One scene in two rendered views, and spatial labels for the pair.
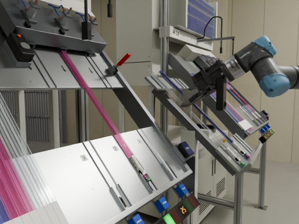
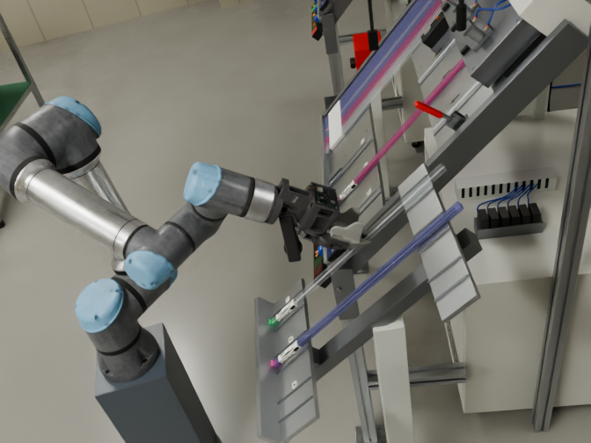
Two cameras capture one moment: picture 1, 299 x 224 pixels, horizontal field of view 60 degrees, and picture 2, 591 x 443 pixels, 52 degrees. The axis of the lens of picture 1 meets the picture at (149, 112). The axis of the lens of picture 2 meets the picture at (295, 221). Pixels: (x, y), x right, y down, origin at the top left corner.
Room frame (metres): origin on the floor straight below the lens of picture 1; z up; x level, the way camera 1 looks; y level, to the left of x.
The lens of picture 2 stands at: (1.71, -0.60, 1.72)
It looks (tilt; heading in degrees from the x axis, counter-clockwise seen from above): 40 degrees down; 156
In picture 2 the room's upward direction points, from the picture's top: 13 degrees counter-clockwise
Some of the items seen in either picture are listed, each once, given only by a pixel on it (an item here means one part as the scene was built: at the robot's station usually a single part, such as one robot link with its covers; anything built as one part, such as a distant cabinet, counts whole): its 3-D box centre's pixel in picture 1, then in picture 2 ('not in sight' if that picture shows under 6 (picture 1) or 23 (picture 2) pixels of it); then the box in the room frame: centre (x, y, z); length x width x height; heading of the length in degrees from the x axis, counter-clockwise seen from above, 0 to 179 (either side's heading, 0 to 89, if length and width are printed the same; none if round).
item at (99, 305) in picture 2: not in sight; (107, 312); (0.57, -0.61, 0.72); 0.13 x 0.12 x 0.14; 114
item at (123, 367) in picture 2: not in sight; (123, 344); (0.58, -0.62, 0.60); 0.15 x 0.15 x 0.10
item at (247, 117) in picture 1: (197, 131); not in sight; (2.00, -0.38, 0.65); 1.01 x 0.73 x 1.29; 56
